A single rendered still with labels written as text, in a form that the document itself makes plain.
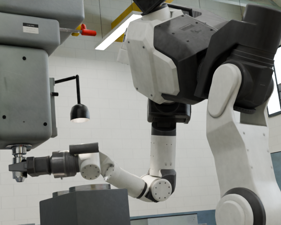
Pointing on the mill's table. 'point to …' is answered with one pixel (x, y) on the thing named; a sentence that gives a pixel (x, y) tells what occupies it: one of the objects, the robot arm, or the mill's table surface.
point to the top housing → (46, 11)
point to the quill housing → (20, 97)
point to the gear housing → (24, 31)
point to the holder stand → (86, 206)
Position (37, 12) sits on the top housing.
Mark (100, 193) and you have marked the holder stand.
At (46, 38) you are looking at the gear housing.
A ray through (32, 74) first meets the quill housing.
